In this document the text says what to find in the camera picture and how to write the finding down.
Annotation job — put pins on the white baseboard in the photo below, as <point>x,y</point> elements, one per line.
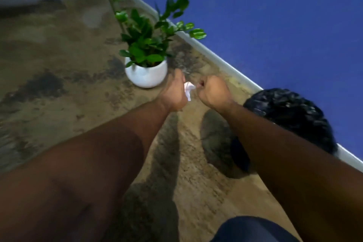
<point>221,64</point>

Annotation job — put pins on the person's left forearm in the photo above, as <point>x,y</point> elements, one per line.
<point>99,165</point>

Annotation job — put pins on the black bin with liner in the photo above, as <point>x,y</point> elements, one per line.
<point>289,114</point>

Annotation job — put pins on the small curled white paper scrap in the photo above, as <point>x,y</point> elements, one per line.
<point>188,88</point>

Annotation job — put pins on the person's right forearm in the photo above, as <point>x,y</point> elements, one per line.
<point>297,171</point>

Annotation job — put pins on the green potted plant white pot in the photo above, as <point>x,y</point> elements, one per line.
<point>146,77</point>

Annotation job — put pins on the blue shorts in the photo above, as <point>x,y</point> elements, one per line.
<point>252,230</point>

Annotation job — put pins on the person's left hand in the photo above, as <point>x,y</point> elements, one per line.
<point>173,95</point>

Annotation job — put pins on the person's right hand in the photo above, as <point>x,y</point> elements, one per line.
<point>214,93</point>

